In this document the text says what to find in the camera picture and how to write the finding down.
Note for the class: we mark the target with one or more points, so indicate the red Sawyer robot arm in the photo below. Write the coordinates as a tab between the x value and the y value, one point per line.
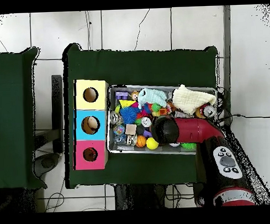
193	129

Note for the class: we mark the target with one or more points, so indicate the shallow metal mesh bin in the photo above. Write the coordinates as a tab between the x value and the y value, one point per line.
114	148

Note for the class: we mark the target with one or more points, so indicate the blue spiky rubber ball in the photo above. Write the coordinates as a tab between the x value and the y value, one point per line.
128	115

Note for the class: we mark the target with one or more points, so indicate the yellow cheese wedge toy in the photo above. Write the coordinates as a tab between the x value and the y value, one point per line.
126	103

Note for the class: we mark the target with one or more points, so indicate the small wooden cube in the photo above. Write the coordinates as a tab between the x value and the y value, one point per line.
130	129

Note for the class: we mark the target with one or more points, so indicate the mint knitted cloth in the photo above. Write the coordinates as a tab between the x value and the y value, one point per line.
152	94

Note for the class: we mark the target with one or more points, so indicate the orange mini basketball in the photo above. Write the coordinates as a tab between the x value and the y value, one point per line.
141	141

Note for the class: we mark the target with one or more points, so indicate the yellow ball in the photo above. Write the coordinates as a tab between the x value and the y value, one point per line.
152	143

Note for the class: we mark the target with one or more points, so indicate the dark green table cloth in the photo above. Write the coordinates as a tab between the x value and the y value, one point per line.
135	65

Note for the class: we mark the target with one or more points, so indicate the cream knitted cloth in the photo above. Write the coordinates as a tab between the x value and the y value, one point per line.
189	99

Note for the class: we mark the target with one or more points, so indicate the green spiky rubber ball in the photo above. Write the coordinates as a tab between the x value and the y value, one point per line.
189	146

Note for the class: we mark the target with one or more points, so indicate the pale orange foam ball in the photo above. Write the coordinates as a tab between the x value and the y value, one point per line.
199	113

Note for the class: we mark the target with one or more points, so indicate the green cloth side table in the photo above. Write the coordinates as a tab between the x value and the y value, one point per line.
11	120

